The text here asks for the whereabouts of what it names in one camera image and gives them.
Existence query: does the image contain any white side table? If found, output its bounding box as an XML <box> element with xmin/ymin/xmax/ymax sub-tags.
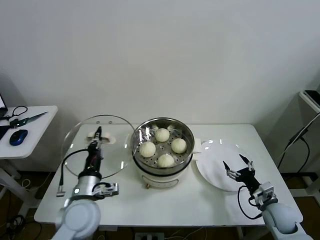
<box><xmin>0</xmin><ymin>105</ymin><xmax>58</xmax><ymax>201</ymax></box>

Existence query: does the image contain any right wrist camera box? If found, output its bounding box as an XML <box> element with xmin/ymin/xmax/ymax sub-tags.
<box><xmin>249</xmin><ymin>181</ymin><xmax>278</xmax><ymax>210</ymax></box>

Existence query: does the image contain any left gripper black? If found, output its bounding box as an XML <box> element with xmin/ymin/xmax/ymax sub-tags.
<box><xmin>83</xmin><ymin>126</ymin><xmax>105</xmax><ymax>178</ymax></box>

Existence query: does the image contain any black laptop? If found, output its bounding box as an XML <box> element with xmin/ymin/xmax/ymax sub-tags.
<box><xmin>0</xmin><ymin>96</ymin><xmax>8</xmax><ymax>118</ymax></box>

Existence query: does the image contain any black floor cable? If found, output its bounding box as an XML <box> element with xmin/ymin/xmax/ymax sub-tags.
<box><xmin>4</xmin><ymin>214</ymin><xmax>26</xmax><ymax>240</ymax></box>

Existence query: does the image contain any white floor cable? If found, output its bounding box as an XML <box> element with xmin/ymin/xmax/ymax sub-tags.
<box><xmin>21</xmin><ymin>178</ymin><xmax>33</xmax><ymax>192</ymax></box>

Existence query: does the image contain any black cable with adapter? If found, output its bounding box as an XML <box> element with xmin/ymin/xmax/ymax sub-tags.
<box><xmin>277</xmin><ymin>126</ymin><xmax>311</xmax><ymax>173</ymax></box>

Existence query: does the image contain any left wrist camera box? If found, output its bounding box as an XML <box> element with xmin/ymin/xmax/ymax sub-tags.
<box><xmin>92</xmin><ymin>181</ymin><xmax>120</xmax><ymax>199</ymax></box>

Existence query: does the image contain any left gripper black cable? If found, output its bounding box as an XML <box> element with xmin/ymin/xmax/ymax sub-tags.
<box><xmin>56</xmin><ymin>147</ymin><xmax>90</xmax><ymax>199</ymax></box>

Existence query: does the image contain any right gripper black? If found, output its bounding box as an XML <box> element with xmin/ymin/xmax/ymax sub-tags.
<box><xmin>222</xmin><ymin>153</ymin><xmax>263</xmax><ymax>193</ymax></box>

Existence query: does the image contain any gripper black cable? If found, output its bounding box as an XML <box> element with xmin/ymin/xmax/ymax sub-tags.
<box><xmin>56</xmin><ymin>147</ymin><xmax>90</xmax><ymax>199</ymax></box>
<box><xmin>236</xmin><ymin>186</ymin><xmax>264</xmax><ymax>221</ymax></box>

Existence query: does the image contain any white power cable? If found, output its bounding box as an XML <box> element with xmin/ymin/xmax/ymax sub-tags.
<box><xmin>303</xmin><ymin>113</ymin><xmax>320</xmax><ymax>132</ymax></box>

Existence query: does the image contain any white steamed baozi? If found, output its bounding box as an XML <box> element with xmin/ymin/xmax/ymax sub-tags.
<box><xmin>139</xmin><ymin>141</ymin><xmax>157</xmax><ymax>158</ymax></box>
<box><xmin>154</xmin><ymin>127</ymin><xmax>170</xmax><ymax>143</ymax></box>
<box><xmin>157</xmin><ymin>154</ymin><xmax>175</xmax><ymax>168</ymax></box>
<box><xmin>171</xmin><ymin>138</ymin><xmax>187</xmax><ymax>154</ymax></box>

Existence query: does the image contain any white side stand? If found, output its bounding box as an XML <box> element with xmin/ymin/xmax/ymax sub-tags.
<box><xmin>298</xmin><ymin>89</ymin><xmax>320</xmax><ymax>118</ymax></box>

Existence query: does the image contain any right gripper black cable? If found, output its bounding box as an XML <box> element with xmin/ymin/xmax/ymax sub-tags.
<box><xmin>236</xmin><ymin>186</ymin><xmax>264</xmax><ymax>221</ymax></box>

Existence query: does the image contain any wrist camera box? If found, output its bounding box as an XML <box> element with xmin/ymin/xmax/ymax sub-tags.
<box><xmin>92</xmin><ymin>181</ymin><xmax>120</xmax><ymax>199</ymax></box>
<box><xmin>249</xmin><ymin>181</ymin><xmax>278</xmax><ymax>210</ymax></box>

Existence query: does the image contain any blue computer mouse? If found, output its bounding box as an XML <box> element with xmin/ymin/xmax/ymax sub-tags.
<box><xmin>8</xmin><ymin>129</ymin><xmax>28</xmax><ymax>147</ymax></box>

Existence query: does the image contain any white round plate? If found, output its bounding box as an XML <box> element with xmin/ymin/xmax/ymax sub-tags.
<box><xmin>193</xmin><ymin>138</ymin><xmax>256</xmax><ymax>192</ymax></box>

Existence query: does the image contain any black tablet device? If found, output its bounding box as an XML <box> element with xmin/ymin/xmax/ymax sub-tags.
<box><xmin>303</xmin><ymin>89</ymin><xmax>320</xmax><ymax>109</ymax></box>

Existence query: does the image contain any white electric cooker base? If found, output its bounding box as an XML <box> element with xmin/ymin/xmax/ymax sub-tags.
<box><xmin>132</xmin><ymin>149</ymin><xmax>201</xmax><ymax>190</ymax></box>

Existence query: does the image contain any stainless steel steamer basket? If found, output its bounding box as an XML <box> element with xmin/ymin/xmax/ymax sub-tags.
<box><xmin>124</xmin><ymin>117</ymin><xmax>202</xmax><ymax>176</ymax></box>

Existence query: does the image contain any black flat device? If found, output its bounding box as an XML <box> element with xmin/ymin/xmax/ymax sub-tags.
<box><xmin>0</xmin><ymin>125</ymin><xmax>11</xmax><ymax>140</ymax></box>

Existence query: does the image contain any glass lid with white handle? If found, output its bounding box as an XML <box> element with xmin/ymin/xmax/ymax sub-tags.
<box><xmin>61</xmin><ymin>114</ymin><xmax>136</xmax><ymax>180</ymax></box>

